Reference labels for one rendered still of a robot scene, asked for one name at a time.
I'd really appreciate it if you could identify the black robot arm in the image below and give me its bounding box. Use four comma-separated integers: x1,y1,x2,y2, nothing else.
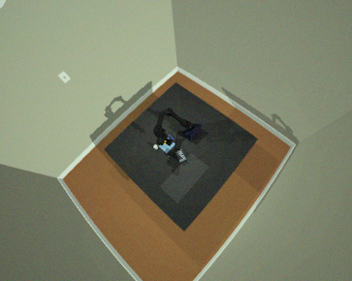
153,108,194,145

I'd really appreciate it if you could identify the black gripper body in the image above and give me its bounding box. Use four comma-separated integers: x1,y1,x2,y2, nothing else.
164,135,173,146

